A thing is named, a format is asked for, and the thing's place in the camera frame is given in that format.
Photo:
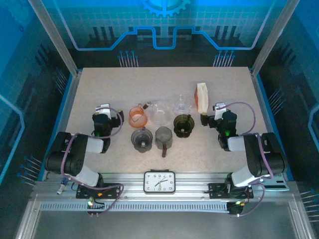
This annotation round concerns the orange transparent coffee dripper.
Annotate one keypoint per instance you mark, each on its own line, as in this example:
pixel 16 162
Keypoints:
pixel 138 119

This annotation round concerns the olive green coffee dripper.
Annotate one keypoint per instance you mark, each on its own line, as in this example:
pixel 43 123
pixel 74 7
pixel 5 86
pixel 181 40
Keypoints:
pixel 184 124

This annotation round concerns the clear glass coffee dripper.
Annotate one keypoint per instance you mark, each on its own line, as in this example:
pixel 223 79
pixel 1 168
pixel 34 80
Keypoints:
pixel 182 105

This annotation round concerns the clear glass carafe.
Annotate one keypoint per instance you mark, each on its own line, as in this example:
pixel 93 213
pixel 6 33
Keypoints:
pixel 159 114

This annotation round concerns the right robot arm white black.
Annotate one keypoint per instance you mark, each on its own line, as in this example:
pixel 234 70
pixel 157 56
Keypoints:
pixel 256 154

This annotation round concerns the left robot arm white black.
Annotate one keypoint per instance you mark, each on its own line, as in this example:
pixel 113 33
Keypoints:
pixel 74 154

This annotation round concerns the smoke grey coffee dripper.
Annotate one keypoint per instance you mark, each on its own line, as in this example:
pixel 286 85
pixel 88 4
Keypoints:
pixel 142 139

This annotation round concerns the blue table side strip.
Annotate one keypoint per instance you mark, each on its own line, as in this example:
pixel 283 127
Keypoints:
pixel 70 85
pixel 259 83

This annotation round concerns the white analog clock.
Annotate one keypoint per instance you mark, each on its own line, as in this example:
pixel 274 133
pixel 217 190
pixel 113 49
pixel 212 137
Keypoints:
pixel 159 182

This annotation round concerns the white calculator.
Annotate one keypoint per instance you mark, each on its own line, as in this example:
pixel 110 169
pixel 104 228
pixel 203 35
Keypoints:
pixel 276 185

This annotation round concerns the black controller box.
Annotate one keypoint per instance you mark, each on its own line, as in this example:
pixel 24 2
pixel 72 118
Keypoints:
pixel 93 213
pixel 234 210

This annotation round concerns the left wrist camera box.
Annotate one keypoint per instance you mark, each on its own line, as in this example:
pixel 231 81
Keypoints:
pixel 102 109

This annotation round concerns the aluminium mounting rail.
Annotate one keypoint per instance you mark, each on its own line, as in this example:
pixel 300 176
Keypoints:
pixel 194 184

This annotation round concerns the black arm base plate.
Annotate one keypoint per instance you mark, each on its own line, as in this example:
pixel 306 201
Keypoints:
pixel 216 190
pixel 112 191

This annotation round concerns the aluminium frame post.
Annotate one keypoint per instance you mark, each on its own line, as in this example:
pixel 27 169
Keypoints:
pixel 54 39
pixel 274 37

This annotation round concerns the aluminium front frame rail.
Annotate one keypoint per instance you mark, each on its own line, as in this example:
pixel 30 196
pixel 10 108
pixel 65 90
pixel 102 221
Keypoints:
pixel 302 219
pixel 26 221

